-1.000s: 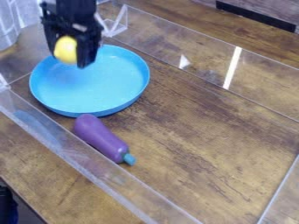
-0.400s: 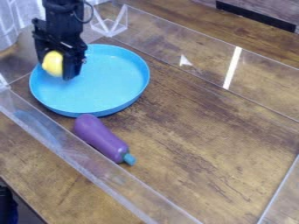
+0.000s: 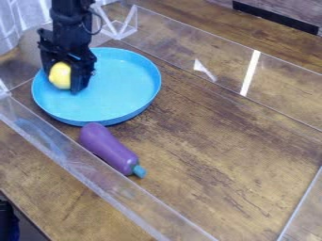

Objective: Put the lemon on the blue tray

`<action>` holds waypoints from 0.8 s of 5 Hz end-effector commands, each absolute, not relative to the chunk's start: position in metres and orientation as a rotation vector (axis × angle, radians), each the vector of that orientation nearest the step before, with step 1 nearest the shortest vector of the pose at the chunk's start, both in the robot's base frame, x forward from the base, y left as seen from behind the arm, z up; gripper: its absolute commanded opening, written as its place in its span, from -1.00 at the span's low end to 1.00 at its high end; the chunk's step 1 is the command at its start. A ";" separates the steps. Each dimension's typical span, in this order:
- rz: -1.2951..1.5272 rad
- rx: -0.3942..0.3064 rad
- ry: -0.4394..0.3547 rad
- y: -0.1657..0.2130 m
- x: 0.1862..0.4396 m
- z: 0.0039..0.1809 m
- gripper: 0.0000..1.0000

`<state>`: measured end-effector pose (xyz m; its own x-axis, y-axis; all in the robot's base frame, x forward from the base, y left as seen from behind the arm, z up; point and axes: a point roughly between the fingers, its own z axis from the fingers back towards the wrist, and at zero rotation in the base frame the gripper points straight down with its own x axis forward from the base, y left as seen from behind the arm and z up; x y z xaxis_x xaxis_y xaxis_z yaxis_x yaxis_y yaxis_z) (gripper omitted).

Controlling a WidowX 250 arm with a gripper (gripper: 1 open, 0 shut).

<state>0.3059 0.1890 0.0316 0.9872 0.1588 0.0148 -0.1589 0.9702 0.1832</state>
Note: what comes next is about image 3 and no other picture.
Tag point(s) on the purple toy eggplant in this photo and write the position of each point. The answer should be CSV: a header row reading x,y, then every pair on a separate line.
x,y
97,140

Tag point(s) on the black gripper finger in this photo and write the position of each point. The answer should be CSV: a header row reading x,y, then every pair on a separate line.
x,y
49,57
81,72

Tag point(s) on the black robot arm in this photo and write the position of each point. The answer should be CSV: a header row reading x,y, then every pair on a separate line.
x,y
69,8

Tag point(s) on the yellow toy lemon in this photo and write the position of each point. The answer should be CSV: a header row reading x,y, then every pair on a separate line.
x,y
60,75

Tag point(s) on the blue round tray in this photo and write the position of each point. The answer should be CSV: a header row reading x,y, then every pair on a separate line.
x,y
122,89

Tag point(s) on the clear acrylic enclosure wall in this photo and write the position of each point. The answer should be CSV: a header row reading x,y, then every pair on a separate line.
x,y
228,140

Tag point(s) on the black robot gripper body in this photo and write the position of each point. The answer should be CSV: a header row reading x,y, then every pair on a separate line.
x,y
69,36

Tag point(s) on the white patterned curtain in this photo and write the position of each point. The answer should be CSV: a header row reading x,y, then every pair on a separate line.
x,y
24,14

